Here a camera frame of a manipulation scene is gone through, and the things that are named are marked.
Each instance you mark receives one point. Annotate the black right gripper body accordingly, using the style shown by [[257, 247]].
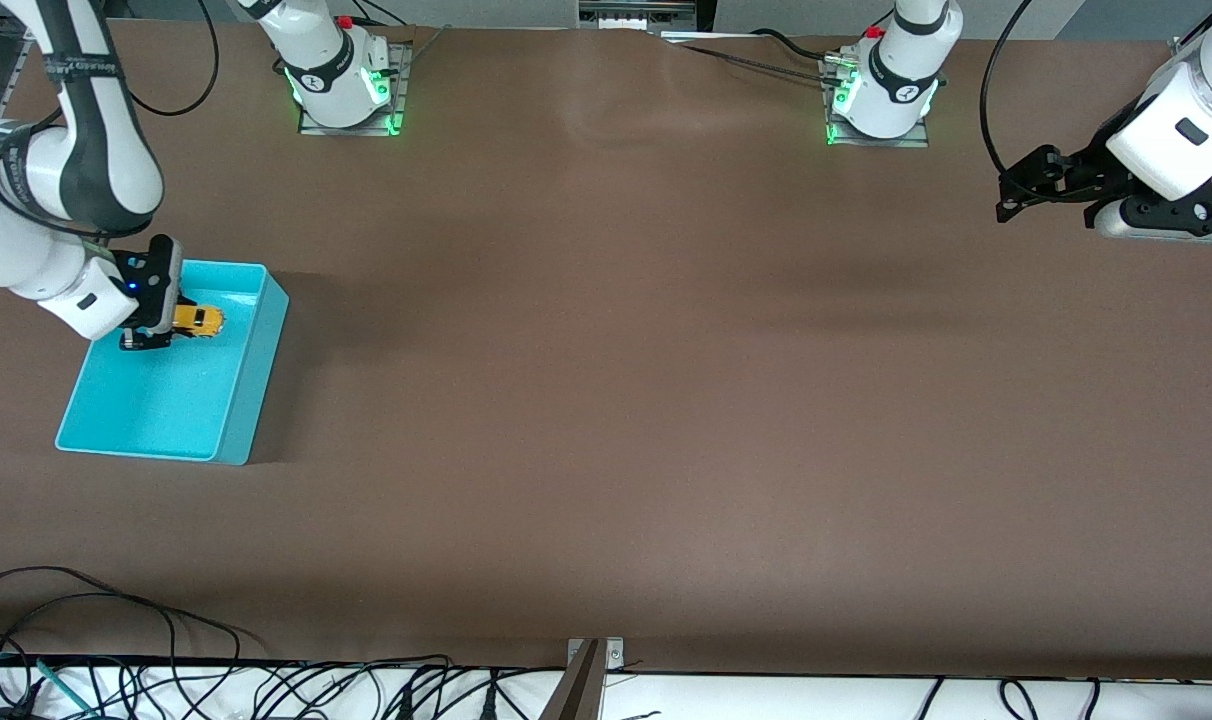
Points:
[[156, 283]]

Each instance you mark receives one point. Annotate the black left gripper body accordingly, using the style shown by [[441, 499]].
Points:
[[1088, 166]]

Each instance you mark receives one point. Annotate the yellow beetle toy car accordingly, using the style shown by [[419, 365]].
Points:
[[201, 320]]

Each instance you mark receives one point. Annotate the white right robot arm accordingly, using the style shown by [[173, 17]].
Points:
[[86, 150]]

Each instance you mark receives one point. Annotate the turquoise plastic bin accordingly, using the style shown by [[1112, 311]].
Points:
[[156, 400]]

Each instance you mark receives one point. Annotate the grey metal device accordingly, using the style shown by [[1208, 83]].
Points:
[[636, 15]]

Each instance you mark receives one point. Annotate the black power plug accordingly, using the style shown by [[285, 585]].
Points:
[[488, 703], [404, 705]]

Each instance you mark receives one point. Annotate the grey metal bar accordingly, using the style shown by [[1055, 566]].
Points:
[[578, 690]]

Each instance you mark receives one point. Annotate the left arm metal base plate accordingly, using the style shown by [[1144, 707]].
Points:
[[916, 141]]

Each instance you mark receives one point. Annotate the aluminium frame profile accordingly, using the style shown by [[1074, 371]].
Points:
[[1178, 46]]

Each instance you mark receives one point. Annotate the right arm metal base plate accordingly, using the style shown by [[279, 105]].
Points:
[[403, 80]]

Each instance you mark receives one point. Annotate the small metal bracket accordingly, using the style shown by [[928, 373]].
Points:
[[614, 652]]

